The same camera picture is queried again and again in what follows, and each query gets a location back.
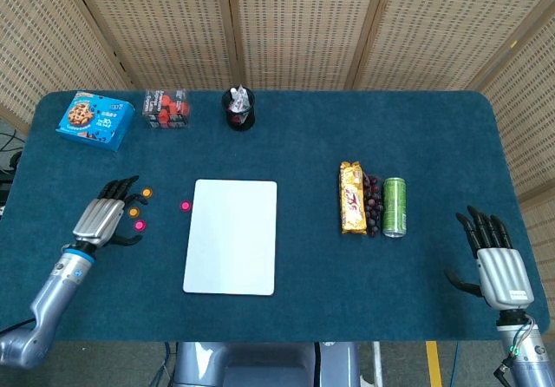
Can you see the white items in pen cup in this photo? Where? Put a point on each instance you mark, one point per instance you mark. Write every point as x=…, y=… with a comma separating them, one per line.
x=238, y=98

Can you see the yellow floor tape strip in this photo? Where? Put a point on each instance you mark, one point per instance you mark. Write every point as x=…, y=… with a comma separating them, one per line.
x=434, y=365

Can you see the gold snack package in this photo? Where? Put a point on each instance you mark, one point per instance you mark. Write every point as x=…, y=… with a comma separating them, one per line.
x=352, y=200

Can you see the red and black snack box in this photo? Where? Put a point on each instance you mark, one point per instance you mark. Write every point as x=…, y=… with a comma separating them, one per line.
x=167, y=109

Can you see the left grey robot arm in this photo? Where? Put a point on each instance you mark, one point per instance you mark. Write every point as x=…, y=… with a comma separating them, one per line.
x=52, y=293

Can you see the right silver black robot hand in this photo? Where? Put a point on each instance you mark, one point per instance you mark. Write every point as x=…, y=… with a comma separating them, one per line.
x=503, y=274

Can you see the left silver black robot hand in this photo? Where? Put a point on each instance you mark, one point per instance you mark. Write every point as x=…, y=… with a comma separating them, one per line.
x=97, y=220

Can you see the green drink can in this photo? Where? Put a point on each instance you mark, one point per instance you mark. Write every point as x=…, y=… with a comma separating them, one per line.
x=394, y=207

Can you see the black mesh pen cup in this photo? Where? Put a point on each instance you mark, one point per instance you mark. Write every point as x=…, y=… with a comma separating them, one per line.
x=238, y=118

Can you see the white floor pole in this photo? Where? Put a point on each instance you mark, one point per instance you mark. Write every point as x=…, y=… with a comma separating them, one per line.
x=378, y=363

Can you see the blue felt table mat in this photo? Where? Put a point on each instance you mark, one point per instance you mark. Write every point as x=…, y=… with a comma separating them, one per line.
x=303, y=152

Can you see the grey robot torso base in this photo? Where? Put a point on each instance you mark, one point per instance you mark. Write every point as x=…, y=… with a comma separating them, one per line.
x=260, y=365

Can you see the purple grape bunch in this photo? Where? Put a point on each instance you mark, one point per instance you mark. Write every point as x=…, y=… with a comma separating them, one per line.
x=374, y=205

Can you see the white rectangular board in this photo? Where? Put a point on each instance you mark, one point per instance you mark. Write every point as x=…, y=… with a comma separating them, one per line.
x=232, y=237

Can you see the blue cookie box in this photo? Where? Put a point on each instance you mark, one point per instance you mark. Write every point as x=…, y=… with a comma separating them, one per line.
x=93, y=120

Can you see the pink disc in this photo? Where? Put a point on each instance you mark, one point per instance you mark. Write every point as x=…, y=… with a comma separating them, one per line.
x=185, y=205
x=139, y=225

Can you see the orange disc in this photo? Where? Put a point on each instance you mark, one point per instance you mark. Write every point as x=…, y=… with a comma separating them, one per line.
x=133, y=212
x=147, y=192

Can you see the woven bamboo folding screen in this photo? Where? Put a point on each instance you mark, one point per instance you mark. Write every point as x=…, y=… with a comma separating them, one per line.
x=303, y=27

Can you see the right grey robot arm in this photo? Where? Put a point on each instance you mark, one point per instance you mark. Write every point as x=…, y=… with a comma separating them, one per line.
x=526, y=352

